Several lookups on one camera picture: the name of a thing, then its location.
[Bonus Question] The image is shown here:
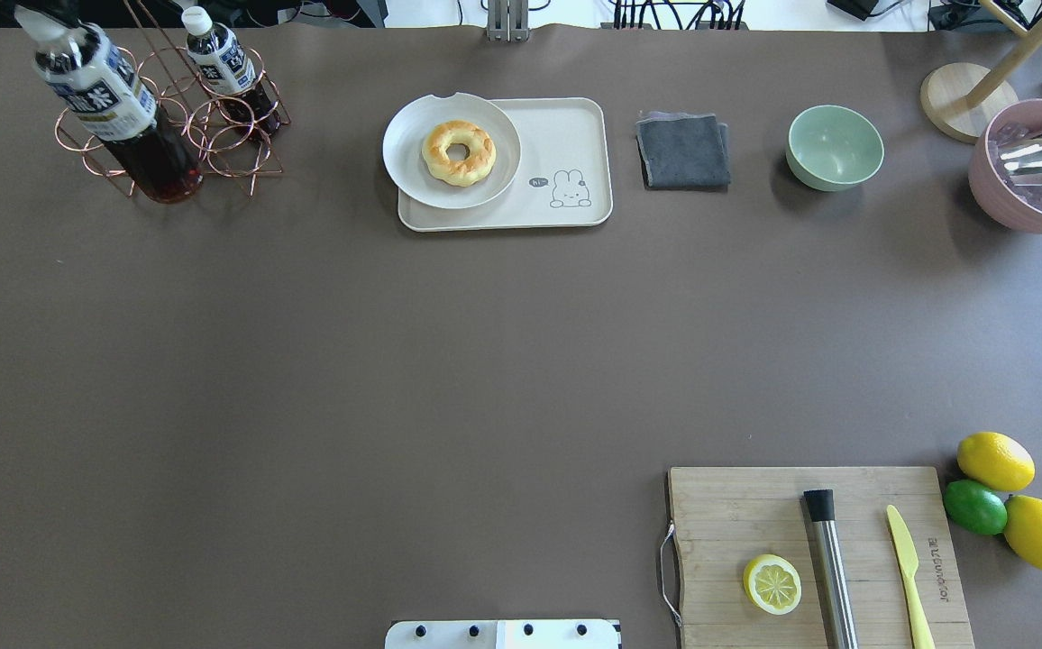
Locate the tea bottle white cap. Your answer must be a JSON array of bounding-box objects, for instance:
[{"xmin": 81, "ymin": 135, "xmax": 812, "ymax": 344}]
[{"xmin": 14, "ymin": 5, "xmax": 201, "ymax": 203}]

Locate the cream rabbit tray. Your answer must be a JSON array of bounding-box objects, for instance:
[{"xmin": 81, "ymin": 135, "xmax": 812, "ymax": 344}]
[{"xmin": 395, "ymin": 97, "xmax": 613, "ymax": 233}]

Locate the white round plate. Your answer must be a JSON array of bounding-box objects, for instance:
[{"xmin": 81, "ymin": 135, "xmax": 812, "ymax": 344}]
[{"xmin": 382, "ymin": 92, "xmax": 522, "ymax": 209}]

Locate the grey folded cloth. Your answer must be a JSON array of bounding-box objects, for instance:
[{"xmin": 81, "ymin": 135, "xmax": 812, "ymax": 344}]
[{"xmin": 635, "ymin": 111, "xmax": 731, "ymax": 190}]

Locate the bamboo cutting board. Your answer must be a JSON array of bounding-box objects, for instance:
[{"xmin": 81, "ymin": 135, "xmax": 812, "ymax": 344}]
[{"xmin": 668, "ymin": 467, "xmax": 975, "ymax": 648}]

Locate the steel muddler black tip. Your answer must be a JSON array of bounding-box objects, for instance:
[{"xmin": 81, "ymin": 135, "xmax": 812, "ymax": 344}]
[{"xmin": 804, "ymin": 489, "xmax": 860, "ymax": 648}]

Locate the mint green bowl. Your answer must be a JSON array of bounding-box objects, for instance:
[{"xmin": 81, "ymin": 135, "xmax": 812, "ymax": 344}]
[{"xmin": 785, "ymin": 105, "xmax": 885, "ymax": 192}]

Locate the half lemon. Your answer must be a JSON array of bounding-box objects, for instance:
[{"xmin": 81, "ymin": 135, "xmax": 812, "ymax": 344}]
[{"xmin": 741, "ymin": 553, "xmax": 802, "ymax": 616}]

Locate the yellow plastic knife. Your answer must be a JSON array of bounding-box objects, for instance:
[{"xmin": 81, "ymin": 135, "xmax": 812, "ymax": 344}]
[{"xmin": 885, "ymin": 505, "xmax": 937, "ymax": 649}]

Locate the upper whole lemon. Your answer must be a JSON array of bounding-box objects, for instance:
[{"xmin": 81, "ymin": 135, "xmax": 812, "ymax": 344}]
[{"xmin": 956, "ymin": 431, "xmax": 1036, "ymax": 492}]

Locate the green lime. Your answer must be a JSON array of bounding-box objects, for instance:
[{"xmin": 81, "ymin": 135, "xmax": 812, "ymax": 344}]
[{"xmin": 943, "ymin": 480, "xmax": 1009, "ymax": 535}]

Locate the wooden cup stand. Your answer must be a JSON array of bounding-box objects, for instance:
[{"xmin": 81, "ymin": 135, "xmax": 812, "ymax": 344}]
[{"xmin": 920, "ymin": 1, "xmax": 1042, "ymax": 144}]

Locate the pink ice bowl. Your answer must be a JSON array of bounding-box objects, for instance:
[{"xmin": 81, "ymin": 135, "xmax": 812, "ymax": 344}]
[{"xmin": 969, "ymin": 99, "xmax": 1042, "ymax": 233}]

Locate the glazed ring donut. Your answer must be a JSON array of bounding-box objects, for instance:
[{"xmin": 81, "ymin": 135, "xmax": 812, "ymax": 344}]
[{"xmin": 421, "ymin": 120, "xmax": 498, "ymax": 188}]

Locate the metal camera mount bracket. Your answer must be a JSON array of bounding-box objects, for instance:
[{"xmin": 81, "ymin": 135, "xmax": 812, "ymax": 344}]
[{"xmin": 485, "ymin": 0, "xmax": 530, "ymax": 42}]

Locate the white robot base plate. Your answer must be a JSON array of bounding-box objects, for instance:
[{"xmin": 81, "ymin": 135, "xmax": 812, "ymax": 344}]
[{"xmin": 384, "ymin": 617, "xmax": 623, "ymax": 648}]

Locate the copper wire bottle rack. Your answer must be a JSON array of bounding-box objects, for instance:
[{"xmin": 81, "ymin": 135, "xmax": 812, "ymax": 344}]
[{"xmin": 54, "ymin": 0, "xmax": 292, "ymax": 198}]

